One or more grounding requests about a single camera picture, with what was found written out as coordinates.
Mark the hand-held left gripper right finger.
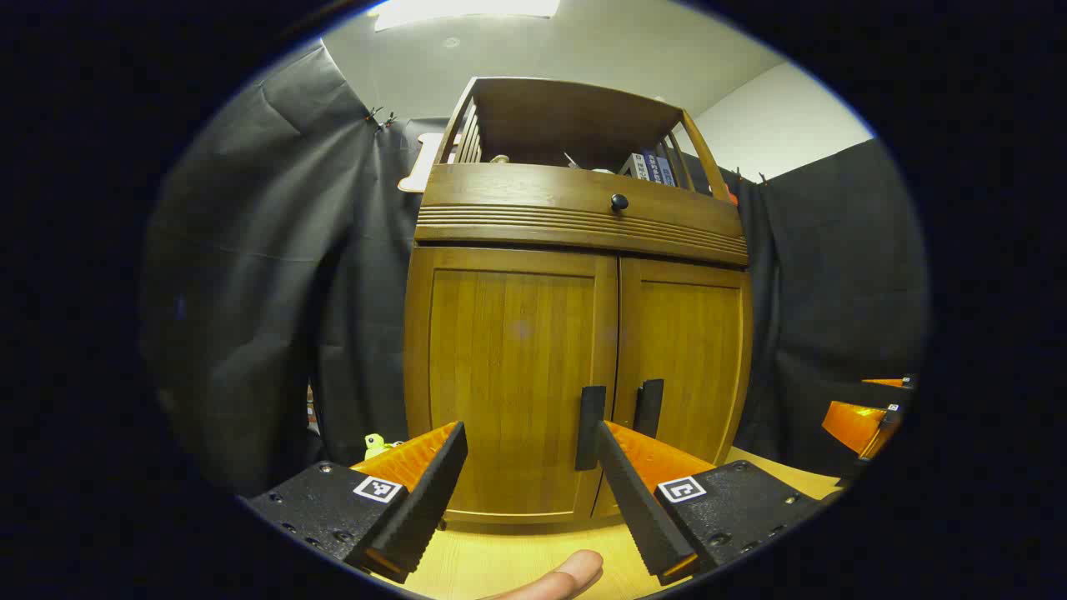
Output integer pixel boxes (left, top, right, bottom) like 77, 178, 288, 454
594, 419, 839, 587

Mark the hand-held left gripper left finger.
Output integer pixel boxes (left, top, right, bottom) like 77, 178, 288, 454
242, 421, 469, 584

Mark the wooden shoe cabinet door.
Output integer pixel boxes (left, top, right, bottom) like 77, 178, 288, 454
592, 257, 754, 519
406, 247, 619, 519

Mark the wooden double-door shoe cabinet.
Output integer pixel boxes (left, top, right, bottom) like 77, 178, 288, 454
403, 77, 754, 528

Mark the wooden cabinet drawer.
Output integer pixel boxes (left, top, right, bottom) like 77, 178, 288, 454
414, 162, 749, 268

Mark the ceiling light panel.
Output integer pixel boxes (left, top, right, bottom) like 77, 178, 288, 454
375, 0, 559, 31

